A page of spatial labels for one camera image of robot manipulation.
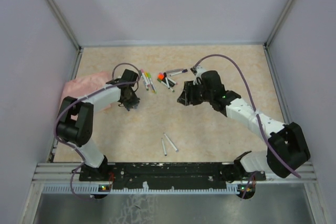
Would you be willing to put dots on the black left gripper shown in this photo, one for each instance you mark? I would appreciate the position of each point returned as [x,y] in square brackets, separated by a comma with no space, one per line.
[134,101]

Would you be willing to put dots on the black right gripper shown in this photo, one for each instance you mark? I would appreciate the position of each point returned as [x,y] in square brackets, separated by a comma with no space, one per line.
[187,96]

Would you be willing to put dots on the grey blue capped marker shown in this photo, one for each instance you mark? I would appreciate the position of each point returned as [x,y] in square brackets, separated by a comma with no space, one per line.
[171,142]

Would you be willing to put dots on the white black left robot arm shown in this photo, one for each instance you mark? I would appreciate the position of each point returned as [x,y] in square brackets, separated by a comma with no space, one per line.
[74,123]

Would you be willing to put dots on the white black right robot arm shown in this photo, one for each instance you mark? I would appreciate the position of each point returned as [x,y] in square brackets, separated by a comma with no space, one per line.
[286,149]

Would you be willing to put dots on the grey purple pen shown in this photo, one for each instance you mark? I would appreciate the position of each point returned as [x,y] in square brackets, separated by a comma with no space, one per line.
[176,70]

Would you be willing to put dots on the pink tipped white marker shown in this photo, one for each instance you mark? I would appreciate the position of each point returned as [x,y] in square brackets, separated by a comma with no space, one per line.
[170,80]

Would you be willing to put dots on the light green capped marker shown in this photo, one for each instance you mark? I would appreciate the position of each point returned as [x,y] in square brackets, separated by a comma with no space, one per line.
[152,82]

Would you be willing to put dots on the yellow capped marker in group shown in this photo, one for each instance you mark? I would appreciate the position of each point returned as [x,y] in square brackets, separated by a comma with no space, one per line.
[150,82]

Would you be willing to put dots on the black capped white marker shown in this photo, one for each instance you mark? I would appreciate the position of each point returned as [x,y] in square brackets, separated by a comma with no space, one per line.
[166,80]

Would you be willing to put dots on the pink capped marker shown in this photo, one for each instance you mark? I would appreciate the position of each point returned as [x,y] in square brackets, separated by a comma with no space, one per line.
[148,82]

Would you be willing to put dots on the dark green capped marker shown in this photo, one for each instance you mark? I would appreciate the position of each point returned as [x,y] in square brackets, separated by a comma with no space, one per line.
[166,85]

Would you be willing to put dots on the orange highlighter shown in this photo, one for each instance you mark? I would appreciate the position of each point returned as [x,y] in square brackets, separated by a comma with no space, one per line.
[160,77]

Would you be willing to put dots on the pink cloth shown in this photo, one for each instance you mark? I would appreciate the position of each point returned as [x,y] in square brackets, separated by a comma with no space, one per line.
[85,85]

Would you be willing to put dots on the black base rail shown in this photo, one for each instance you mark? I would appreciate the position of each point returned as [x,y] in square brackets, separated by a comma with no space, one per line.
[213,175]

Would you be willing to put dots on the aluminium frame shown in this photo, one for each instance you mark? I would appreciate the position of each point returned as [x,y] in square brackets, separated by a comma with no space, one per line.
[287,71]

